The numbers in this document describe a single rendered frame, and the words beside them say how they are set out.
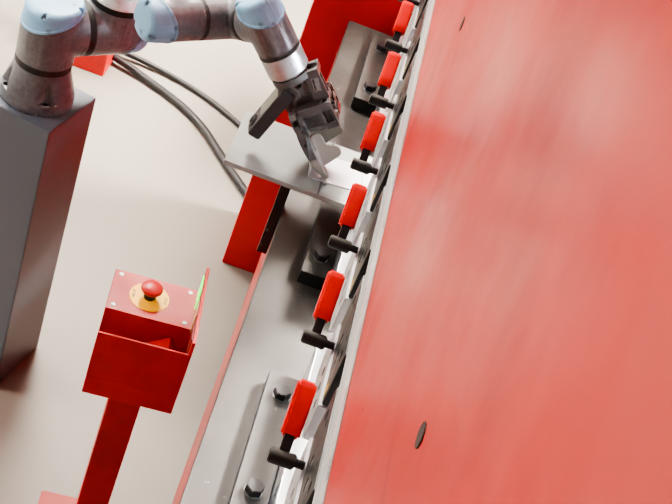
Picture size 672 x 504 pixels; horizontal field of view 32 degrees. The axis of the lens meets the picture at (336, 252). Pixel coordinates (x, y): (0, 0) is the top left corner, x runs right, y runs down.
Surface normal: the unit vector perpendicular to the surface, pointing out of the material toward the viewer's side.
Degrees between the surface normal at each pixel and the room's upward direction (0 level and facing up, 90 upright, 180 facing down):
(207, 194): 0
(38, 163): 90
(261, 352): 0
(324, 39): 90
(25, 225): 90
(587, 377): 90
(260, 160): 0
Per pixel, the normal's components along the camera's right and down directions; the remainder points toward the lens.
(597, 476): -0.94, -0.35
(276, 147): 0.32, -0.73
